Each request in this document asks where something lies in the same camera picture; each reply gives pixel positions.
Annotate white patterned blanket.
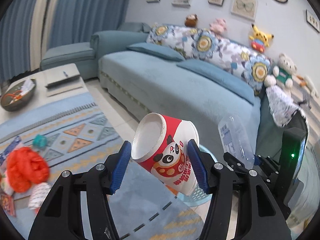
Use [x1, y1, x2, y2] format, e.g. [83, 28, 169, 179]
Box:
[266, 85, 306, 127]

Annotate red plastic bag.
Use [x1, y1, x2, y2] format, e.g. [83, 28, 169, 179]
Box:
[7, 146, 50, 193]

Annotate brown monkey plush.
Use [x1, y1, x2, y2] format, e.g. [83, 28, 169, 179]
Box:
[184, 14, 198, 28]

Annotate blue white snack packet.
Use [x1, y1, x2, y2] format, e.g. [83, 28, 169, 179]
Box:
[0, 136, 23, 170]

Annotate teal tape dispenser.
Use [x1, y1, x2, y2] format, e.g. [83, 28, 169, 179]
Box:
[33, 134, 47, 149]

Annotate red panda paper cup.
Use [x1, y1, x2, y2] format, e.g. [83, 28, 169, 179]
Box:
[131, 113, 199, 196]

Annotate blue cushion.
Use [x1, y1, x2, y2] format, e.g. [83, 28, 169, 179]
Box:
[126, 42, 185, 62]
[176, 59, 255, 105]

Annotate dark oval tray bowl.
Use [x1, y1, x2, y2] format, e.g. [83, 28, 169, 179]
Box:
[1, 78, 36, 112]

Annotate butterfly framed picture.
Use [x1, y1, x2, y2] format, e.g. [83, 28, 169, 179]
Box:
[231, 0, 258, 22]

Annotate teal ottoman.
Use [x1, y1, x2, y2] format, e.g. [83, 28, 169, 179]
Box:
[40, 42, 98, 80]

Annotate white heart-pattern paper bag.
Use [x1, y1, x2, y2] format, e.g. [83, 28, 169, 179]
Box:
[28, 182, 51, 210]

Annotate blue curtain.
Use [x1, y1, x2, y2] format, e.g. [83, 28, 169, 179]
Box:
[1, 0, 129, 81]

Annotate yellow pikachu plush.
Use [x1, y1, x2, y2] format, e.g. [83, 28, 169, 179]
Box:
[249, 23, 274, 53]

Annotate white teddy bear green shirt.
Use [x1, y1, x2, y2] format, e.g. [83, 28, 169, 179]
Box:
[264, 53, 297, 93]

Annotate light blue trash basket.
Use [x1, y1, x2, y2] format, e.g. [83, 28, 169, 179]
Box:
[166, 146, 219, 207]

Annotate blue cushion right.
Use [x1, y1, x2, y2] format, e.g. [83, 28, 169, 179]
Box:
[176, 59, 255, 105]

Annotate blue cushion left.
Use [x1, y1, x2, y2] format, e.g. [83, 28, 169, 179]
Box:
[126, 42, 185, 62]

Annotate pink pig plush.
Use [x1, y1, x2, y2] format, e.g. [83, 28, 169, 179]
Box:
[209, 18, 227, 35]

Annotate floral long pillow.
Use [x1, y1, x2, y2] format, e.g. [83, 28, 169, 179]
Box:
[146, 24, 272, 95]

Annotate teal sofa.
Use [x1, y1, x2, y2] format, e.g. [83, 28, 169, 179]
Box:
[90, 30, 282, 158]

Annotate clear plastic water bottle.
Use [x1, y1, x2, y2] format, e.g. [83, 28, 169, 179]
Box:
[218, 115, 255, 170]

